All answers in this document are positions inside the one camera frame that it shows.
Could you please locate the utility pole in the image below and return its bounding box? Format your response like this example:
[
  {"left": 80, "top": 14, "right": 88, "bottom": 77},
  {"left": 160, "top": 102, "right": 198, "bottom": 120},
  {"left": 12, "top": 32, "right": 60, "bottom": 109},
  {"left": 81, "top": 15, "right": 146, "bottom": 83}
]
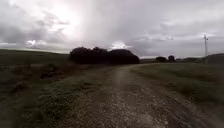
[{"left": 202, "top": 33, "right": 210, "bottom": 65}]

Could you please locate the dark clump of trees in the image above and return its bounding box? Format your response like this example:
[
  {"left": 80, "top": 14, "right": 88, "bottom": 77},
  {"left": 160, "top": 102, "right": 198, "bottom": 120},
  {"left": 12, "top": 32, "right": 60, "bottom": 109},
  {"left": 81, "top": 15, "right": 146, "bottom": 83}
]
[{"left": 68, "top": 46, "right": 141, "bottom": 66}]

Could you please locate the grass verge strip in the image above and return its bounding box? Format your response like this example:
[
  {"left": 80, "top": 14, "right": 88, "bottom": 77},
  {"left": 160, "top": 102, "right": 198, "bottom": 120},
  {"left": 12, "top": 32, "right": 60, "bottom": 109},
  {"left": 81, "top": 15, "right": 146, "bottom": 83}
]
[{"left": 0, "top": 49, "right": 114, "bottom": 128}]

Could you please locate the brown gravel dirt track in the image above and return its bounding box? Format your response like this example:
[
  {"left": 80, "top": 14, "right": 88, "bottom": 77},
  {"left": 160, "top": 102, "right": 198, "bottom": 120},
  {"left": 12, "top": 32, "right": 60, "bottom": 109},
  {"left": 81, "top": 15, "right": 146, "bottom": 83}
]
[{"left": 58, "top": 64, "right": 224, "bottom": 128}]

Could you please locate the distant pair of trees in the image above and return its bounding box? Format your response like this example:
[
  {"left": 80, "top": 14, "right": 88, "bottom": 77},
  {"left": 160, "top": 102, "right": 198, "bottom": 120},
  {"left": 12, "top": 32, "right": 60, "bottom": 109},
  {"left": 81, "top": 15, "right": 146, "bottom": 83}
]
[{"left": 155, "top": 54, "right": 177, "bottom": 63}]

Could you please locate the grass field slope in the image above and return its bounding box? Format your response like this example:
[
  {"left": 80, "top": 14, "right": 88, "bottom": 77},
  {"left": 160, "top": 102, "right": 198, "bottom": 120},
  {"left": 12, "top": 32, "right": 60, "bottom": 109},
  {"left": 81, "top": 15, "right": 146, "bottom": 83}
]
[{"left": 131, "top": 53, "right": 224, "bottom": 116}]

